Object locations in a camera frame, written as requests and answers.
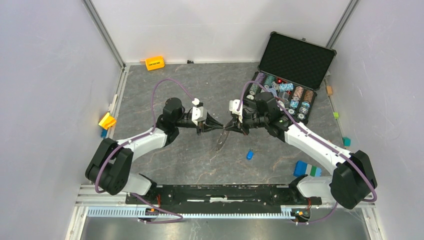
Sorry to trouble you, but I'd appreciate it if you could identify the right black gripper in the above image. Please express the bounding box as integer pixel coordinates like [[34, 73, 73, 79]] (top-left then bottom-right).
[[225, 109, 268, 136]]

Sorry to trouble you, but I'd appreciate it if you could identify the large metal disc keyring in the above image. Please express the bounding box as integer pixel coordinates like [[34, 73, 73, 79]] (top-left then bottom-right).
[[215, 129, 230, 152]]

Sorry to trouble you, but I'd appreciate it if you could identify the silver key blue tag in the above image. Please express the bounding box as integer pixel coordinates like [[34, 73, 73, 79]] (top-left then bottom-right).
[[246, 149, 254, 161]]

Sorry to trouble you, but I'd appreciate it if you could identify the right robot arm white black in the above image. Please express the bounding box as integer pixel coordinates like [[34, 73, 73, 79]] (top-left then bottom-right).
[[225, 92, 377, 210]]

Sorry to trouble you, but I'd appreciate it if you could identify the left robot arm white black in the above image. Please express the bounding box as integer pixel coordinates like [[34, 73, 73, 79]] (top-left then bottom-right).
[[85, 97, 224, 204]]

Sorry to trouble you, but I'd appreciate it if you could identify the orange plastic block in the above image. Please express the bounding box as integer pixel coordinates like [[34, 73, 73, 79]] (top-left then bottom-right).
[[144, 56, 165, 71]]

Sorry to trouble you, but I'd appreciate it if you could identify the blue white green block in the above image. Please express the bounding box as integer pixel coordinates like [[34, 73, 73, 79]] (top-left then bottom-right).
[[293, 160, 322, 177]]

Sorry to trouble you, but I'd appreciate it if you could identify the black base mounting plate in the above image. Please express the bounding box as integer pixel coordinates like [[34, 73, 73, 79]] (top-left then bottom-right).
[[142, 182, 323, 214]]

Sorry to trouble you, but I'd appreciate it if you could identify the black poker chip case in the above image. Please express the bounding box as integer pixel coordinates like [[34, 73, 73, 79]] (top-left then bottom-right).
[[243, 31, 337, 124]]

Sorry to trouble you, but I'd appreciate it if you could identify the yellow orange block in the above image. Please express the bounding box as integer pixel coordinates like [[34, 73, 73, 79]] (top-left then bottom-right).
[[98, 112, 117, 130]]

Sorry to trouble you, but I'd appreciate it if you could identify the orange small cube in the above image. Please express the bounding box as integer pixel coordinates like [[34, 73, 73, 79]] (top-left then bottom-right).
[[326, 86, 333, 96]]

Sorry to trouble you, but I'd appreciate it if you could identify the small blue block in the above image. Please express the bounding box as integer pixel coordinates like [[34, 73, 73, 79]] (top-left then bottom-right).
[[100, 129, 108, 139]]

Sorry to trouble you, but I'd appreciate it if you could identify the teal cube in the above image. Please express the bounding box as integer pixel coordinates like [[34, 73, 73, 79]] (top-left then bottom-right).
[[342, 136, 351, 147]]

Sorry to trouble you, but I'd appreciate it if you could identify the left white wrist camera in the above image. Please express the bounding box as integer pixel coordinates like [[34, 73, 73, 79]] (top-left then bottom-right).
[[191, 98, 207, 126]]

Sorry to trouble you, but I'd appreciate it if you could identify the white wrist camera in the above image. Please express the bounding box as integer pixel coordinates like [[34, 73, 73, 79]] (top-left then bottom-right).
[[228, 99, 243, 116], [191, 98, 207, 126]]

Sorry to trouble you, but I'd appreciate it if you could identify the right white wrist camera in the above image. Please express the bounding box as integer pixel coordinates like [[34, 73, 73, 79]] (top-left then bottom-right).
[[228, 99, 243, 116]]

